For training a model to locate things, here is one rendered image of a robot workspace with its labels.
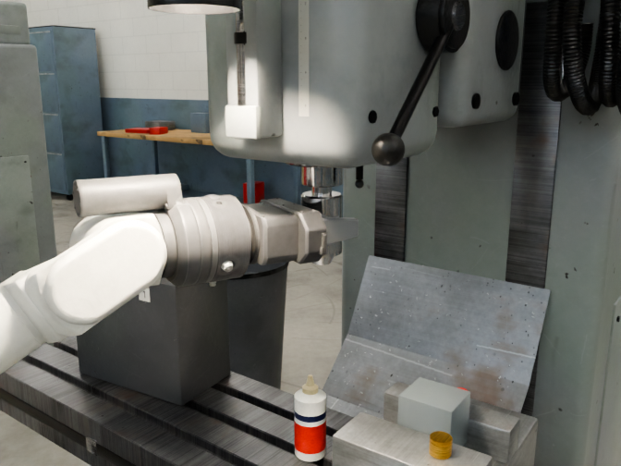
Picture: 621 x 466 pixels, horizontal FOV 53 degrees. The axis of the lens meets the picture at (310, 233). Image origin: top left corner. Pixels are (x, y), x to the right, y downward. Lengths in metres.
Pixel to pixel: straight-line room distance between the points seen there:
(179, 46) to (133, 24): 0.81
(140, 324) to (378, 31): 0.57
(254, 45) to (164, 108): 6.83
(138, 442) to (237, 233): 0.38
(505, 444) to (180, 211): 0.41
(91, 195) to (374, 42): 0.29
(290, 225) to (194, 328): 0.35
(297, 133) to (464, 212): 0.49
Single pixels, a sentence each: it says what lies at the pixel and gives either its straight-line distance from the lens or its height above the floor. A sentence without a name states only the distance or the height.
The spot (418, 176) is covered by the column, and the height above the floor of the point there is 1.24.
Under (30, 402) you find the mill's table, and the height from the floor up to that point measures 0.90.
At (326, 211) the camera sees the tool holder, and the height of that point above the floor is 1.25.
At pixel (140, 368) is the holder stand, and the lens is 1.00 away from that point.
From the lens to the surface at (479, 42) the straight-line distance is 0.75.
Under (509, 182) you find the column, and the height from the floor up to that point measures 1.24.
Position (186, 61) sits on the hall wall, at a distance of 7.12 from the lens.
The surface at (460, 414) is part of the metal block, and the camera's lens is 0.69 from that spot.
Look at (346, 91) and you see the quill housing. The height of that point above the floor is 1.38.
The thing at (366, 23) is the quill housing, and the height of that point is 1.44.
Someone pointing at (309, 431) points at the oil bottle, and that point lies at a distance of 0.81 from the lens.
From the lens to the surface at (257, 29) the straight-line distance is 0.58.
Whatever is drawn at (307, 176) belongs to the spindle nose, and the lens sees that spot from 0.68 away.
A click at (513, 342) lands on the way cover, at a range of 1.01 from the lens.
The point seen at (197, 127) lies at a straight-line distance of 6.55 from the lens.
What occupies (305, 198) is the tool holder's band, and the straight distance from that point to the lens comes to 0.69.
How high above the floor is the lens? 1.39
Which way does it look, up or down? 14 degrees down
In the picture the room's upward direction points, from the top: straight up
